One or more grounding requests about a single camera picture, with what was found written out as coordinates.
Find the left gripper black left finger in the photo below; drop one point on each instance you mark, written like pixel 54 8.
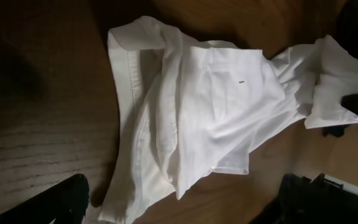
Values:
pixel 63 203

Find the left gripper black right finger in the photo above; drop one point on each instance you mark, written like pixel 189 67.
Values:
pixel 302 200

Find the white printed t-shirt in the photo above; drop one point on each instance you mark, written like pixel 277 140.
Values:
pixel 189 108

